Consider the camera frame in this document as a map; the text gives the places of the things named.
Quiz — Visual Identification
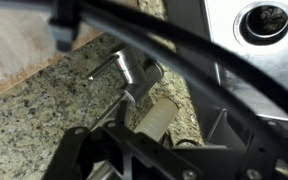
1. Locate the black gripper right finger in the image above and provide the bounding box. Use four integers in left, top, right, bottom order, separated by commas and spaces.
228, 106, 288, 180

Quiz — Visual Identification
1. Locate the stainless steel sink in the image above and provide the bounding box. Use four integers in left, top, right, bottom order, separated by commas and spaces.
165, 0, 288, 141

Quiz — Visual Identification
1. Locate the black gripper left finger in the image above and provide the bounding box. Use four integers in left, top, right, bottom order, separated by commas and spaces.
43, 99, 142, 180

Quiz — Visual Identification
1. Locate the round sink drain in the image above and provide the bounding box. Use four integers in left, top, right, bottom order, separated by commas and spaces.
233, 0, 288, 48

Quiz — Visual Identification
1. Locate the white soap bottle black cap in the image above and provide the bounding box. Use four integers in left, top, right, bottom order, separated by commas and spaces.
133, 97, 180, 143

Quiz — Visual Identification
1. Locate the wooden cutting board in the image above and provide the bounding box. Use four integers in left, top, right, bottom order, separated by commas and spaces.
0, 6, 105, 104

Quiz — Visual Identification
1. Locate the chrome gooseneck tap faucet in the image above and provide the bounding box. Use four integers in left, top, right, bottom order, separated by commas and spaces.
48, 0, 288, 134

